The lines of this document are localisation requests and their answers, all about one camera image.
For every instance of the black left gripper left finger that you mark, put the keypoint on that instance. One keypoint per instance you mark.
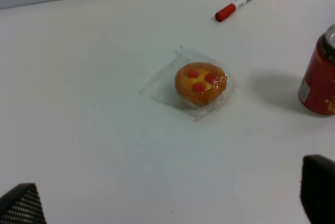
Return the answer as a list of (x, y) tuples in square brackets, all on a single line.
[(22, 204)]

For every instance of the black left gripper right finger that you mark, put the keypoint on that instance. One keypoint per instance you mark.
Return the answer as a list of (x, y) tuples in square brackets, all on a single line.
[(317, 189)]

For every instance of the red drink can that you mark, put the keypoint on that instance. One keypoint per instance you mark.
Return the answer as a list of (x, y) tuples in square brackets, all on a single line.
[(316, 91)]

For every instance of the wrapped fruit tart pastry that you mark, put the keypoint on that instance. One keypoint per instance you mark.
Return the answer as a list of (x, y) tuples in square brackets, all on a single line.
[(192, 82)]

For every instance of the red and white marker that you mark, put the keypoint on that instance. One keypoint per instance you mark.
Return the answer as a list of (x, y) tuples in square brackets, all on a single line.
[(227, 11)]

